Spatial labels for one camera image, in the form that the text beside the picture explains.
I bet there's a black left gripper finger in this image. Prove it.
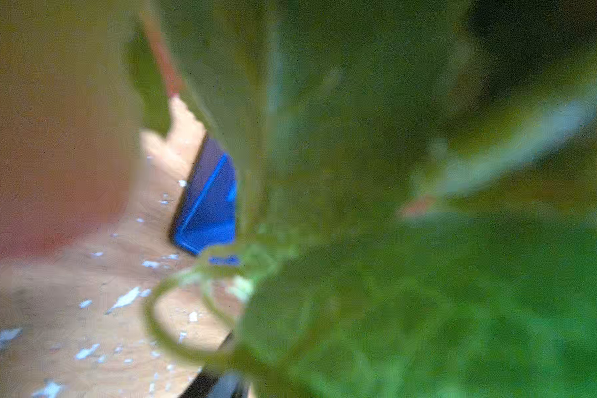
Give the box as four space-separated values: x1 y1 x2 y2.
179 365 249 398

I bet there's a pink artificial flower bouquet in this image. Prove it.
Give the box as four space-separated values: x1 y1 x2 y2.
0 1 597 397

